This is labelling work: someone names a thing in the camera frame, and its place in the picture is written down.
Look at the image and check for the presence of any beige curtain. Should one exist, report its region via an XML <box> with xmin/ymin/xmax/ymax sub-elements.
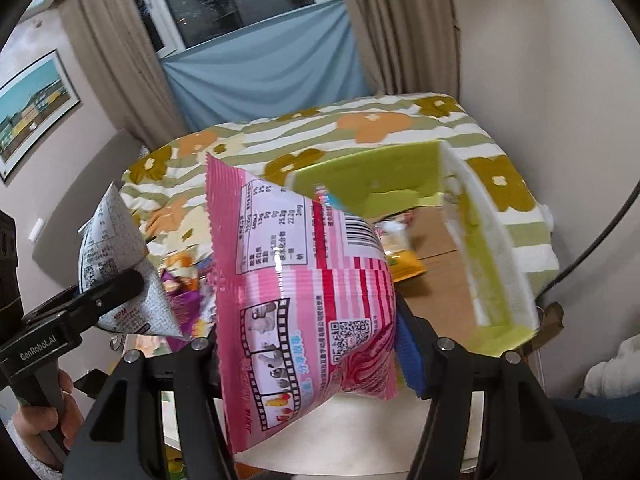
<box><xmin>330</xmin><ymin>0</ymin><xmax>461</xmax><ymax>98</ymax></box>
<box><xmin>60</xmin><ymin>0</ymin><xmax>188</xmax><ymax>153</ymax></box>

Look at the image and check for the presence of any person's left hand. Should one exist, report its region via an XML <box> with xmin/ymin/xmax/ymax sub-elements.
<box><xmin>7</xmin><ymin>370</ymin><xmax>85</xmax><ymax>456</ymax></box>

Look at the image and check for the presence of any brown cardboard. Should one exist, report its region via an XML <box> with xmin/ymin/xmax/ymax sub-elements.
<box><xmin>380</xmin><ymin>207</ymin><xmax>566</xmax><ymax>361</ymax></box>

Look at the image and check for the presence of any green striped floral blanket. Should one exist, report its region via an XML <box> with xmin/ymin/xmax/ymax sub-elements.
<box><xmin>120</xmin><ymin>92</ymin><xmax>561</xmax><ymax>301</ymax></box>

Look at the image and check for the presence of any dark clothing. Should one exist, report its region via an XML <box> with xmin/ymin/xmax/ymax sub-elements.
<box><xmin>547</xmin><ymin>392</ymin><xmax>640</xmax><ymax>480</ymax></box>

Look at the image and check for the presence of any green plastic bin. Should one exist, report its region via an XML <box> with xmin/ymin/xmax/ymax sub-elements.
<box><xmin>285</xmin><ymin>141</ymin><xmax>541</xmax><ymax>358</ymax></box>

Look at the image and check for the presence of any person's left forearm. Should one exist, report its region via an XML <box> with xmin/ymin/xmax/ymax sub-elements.
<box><xmin>0</xmin><ymin>422</ymin><xmax>63</xmax><ymax>480</ymax></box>

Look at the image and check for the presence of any cream floral tablecloth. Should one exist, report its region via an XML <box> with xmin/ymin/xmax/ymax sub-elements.
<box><xmin>112</xmin><ymin>332</ymin><xmax>486</xmax><ymax>480</ymax></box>

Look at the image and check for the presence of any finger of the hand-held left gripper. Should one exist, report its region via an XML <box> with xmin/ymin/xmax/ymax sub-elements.
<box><xmin>22</xmin><ymin>268</ymin><xmax>147</xmax><ymax>334</ymax></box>

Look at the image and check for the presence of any white cloth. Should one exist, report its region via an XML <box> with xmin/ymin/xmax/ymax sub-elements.
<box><xmin>582</xmin><ymin>332</ymin><xmax>640</xmax><ymax>401</ymax></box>

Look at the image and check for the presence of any pile of colourful packets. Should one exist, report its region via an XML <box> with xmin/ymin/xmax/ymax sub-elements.
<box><xmin>157</xmin><ymin>250</ymin><xmax>218</xmax><ymax>353</ymax></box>

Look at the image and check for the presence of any yellow snack packet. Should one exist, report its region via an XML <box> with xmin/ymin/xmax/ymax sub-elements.
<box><xmin>387</xmin><ymin>251</ymin><xmax>427</xmax><ymax>285</ymax></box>

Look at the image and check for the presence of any pink snack packet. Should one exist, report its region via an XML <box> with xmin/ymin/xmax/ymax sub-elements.
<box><xmin>205</xmin><ymin>151</ymin><xmax>398</xmax><ymax>457</ymax></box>

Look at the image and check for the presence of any blue cloth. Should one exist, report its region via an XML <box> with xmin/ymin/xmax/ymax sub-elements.
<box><xmin>160</xmin><ymin>0</ymin><xmax>373</xmax><ymax>133</ymax></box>

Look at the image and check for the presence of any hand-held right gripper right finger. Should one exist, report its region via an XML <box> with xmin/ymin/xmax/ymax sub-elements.
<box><xmin>394</xmin><ymin>294</ymin><xmax>587</xmax><ymax>480</ymax></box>

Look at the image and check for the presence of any framed picture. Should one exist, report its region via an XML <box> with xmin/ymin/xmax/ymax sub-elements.
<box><xmin>0</xmin><ymin>49</ymin><xmax>82</xmax><ymax>183</ymax></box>

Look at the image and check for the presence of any grey snack packet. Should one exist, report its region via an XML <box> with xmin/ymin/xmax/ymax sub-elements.
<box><xmin>77</xmin><ymin>182</ymin><xmax>193</xmax><ymax>343</ymax></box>

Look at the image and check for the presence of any black cable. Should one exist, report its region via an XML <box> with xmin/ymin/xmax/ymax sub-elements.
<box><xmin>540</xmin><ymin>190</ymin><xmax>640</xmax><ymax>306</ymax></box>

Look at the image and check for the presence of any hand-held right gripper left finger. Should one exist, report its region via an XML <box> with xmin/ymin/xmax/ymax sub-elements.
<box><xmin>62</xmin><ymin>336</ymin><xmax>238</xmax><ymax>480</ymax></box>

